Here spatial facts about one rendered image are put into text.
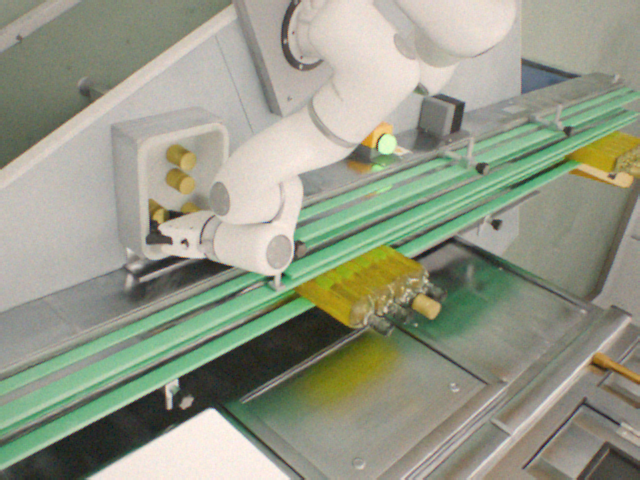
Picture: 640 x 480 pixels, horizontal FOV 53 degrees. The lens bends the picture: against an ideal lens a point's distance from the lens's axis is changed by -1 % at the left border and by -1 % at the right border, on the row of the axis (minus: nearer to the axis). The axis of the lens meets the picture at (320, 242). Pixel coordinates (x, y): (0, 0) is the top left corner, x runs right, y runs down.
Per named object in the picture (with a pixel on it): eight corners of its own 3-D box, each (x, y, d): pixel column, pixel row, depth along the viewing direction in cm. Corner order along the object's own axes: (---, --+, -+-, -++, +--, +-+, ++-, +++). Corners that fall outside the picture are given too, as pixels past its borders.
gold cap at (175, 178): (164, 170, 112) (178, 179, 110) (181, 165, 114) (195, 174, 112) (165, 188, 114) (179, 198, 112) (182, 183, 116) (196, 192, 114)
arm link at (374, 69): (394, 117, 91) (323, 39, 91) (508, 6, 78) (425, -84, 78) (347, 152, 78) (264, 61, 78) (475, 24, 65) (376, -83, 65)
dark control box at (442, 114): (416, 126, 168) (442, 137, 163) (422, 97, 164) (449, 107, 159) (434, 120, 173) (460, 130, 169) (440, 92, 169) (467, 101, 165)
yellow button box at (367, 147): (346, 148, 150) (370, 159, 146) (350, 118, 147) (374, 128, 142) (365, 142, 155) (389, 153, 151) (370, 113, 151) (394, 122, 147)
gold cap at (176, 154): (165, 146, 110) (179, 154, 107) (182, 141, 112) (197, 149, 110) (165, 164, 112) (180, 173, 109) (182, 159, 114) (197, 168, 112)
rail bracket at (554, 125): (525, 122, 186) (567, 137, 178) (532, 98, 182) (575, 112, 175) (532, 120, 189) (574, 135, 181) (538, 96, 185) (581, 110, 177)
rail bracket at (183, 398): (134, 387, 114) (177, 431, 107) (132, 358, 111) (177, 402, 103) (153, 377, 117) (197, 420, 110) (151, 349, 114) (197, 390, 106)
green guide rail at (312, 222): (266, 228, 121) (295, 246, 116) (266, 223, 120) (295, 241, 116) (624, 89, 234) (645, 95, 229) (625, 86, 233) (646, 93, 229)
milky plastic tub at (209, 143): (118, 243, 114) (145, 265, 109) (110, 124, 102) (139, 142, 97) (199, 216, 125) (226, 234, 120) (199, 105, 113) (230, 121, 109)
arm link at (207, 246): (209, 274, 96) (198, 270, 97) (253, 255, 102) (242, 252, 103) (202, 226, 93) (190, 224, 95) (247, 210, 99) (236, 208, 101)
